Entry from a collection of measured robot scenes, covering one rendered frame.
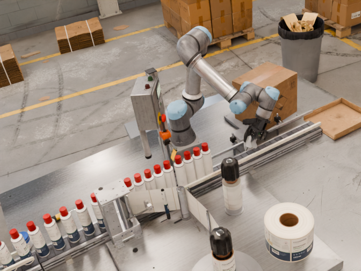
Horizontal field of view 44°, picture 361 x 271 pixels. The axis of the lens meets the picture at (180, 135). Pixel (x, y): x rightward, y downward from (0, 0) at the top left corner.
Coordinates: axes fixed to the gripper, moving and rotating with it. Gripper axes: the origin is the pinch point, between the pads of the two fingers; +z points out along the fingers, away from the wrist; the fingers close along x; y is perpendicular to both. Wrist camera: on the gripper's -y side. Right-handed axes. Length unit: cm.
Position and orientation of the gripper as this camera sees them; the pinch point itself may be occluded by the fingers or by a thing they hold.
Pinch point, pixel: (245, 148)
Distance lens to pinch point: 240.6
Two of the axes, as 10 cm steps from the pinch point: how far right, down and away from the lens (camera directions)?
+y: 4.7, 4.6, -7.5
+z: -3.1, 8.8, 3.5
